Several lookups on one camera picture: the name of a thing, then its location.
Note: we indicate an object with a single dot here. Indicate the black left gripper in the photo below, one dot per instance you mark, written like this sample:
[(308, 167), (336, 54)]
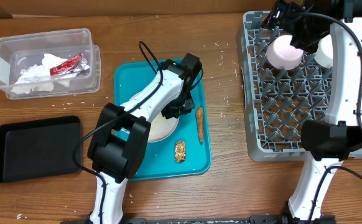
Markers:
[(169, 113)]

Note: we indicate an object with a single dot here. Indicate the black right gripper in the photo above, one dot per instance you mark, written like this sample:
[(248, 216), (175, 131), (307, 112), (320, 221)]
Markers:
[(308, 45)]

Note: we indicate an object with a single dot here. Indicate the white bowl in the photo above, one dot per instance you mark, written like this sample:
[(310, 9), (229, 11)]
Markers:
[(324, 53)]

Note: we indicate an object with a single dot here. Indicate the red snack wrapper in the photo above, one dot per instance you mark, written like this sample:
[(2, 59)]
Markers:
[(78, 63)]

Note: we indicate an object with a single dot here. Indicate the white napkin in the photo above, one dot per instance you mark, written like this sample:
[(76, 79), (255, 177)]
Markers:
[(50, 61), (28, 78)]

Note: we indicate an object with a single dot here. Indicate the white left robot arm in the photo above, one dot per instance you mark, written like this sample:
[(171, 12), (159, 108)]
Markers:
[(118, 143)]

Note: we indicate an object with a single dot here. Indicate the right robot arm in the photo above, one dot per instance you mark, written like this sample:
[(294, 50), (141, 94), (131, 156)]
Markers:
[(328, 143)]

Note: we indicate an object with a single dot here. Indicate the gray dishwasher rack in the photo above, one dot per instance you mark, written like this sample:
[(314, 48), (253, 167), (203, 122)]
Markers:
[(278, 101)]

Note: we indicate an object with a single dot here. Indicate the orange carrot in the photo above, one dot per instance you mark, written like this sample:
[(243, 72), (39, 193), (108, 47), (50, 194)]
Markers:
[(200, 124)]

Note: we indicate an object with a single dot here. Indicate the brown granola bar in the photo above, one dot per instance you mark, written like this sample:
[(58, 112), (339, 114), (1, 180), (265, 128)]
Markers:
[(180, 151)]

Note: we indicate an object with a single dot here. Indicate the teal plastic tray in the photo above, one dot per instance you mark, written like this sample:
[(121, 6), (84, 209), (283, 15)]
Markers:
[(159, 160)]

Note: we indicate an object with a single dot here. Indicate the clear plastic bin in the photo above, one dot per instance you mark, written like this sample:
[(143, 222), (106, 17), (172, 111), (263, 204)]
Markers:
[(26, 60)]

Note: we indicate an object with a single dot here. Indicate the black tray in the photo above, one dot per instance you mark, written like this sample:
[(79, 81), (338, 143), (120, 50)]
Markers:
[(39, 148)]

